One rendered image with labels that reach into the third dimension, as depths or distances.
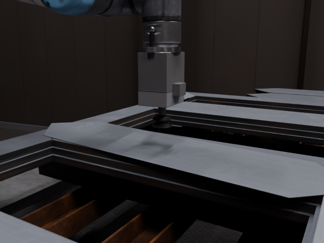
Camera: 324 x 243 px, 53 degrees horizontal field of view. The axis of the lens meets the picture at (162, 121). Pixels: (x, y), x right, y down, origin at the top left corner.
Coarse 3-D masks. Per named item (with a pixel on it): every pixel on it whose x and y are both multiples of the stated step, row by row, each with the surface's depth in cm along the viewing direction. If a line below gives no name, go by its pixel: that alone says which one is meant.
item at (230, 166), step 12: (216, 156) 63; (228, 156) 63; (240, 156) 63; (252, 156) 63; (264, 156) 63; (204, 168) 57; (216, 168) 57; (228, 168) 57; (240, 168) 57; (252, 168) 57; (228, 180) 52
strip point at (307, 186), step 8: (312, 168) 57; (320, 168) 57; (304, 176) 54; (312, 176) 54; (320, 176) 54; (304, 184) 51; (312, 184) 51; (320, 184) 51; (296, 192) 48; (304, 192) 48; (312, 192) 48; (320, 192) 48
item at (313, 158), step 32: (224, 128) 99; (256, 128) 95; (288, 128) 91; (320, 128) 87; (0, 160) 64; (32, 160) 70; (64, 160) 72; (96, 160) 68; (128, 160) 64; (320, 160) 62; (192, 192) 57; (224, 192) 54; (256, 192) 51
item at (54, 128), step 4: (60, 124) 89; (64, 124) 89; (68, 124) 89; (72, 124) 89; (76, 124) 89; (80, 124) 89; (84, 124) 89; (48, 128) 84; (52, 128) 84; (56, 128) 84; (60, 128) 84; (64, 128) 84; (68, 128) 84; (48, 132) 81; (52, 132) 81
